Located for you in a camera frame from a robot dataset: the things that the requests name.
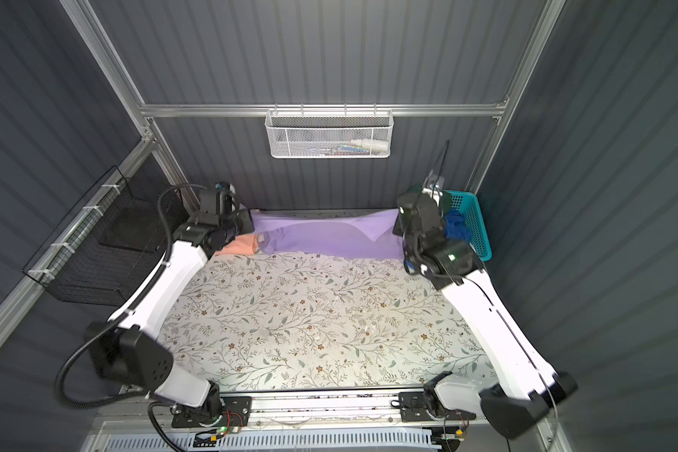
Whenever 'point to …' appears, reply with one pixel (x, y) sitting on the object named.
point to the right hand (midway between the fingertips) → (419, 212)
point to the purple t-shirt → (349, 233)
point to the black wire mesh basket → (108, 251)
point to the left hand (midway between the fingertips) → (245, 216)
